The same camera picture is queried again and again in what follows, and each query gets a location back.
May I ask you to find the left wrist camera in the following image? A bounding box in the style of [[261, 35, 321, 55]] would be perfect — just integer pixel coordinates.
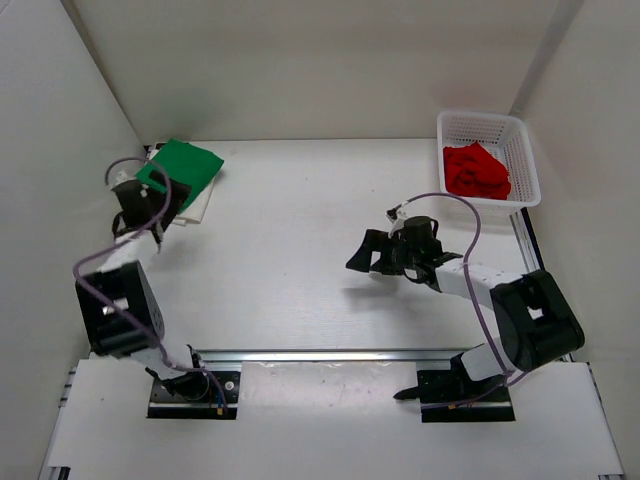
[[112, 170, 136, 188]]

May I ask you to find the green t shirt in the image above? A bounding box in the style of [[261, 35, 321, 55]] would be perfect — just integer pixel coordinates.
[[136, 139, 224, 212]]

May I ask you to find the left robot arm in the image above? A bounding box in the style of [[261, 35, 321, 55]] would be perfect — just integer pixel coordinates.
[[73, 171, 213, 401]]

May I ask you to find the aluminium front rail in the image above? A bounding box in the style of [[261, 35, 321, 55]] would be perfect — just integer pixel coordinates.
[[200, 349, 462, 365]]

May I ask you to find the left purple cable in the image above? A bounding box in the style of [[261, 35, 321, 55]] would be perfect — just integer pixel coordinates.
[[72, 156, 229, 416]]

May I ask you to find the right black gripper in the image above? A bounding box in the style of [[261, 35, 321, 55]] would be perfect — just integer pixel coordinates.
[[348, 230, 421, 277]]

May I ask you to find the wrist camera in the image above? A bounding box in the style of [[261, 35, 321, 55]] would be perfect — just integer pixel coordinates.
[[386, 204, 408, 238], [112, 170, 136, 188]]

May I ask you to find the red t shirt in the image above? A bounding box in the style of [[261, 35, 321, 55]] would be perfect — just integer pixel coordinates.
[[443, 142, 511, 200]]

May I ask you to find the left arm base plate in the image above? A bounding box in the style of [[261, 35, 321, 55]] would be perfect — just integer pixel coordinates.
[[146, 360, 241, 420]]

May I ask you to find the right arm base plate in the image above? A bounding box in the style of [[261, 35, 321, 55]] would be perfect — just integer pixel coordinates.
[[393, 357, 516, 424]]

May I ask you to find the white t shirt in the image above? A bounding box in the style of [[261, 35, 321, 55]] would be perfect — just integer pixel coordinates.
[[149, 142, 215, 225]]

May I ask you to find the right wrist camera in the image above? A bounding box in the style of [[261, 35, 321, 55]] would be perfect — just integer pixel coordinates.
[[386, 204, 408, 238]]

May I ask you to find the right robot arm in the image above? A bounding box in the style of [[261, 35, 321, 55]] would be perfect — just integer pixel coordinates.
[[346, 216, 585, 400]]

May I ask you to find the white plastic basket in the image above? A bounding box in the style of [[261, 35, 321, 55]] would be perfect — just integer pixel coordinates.
[[436, 111, 541, 217]]

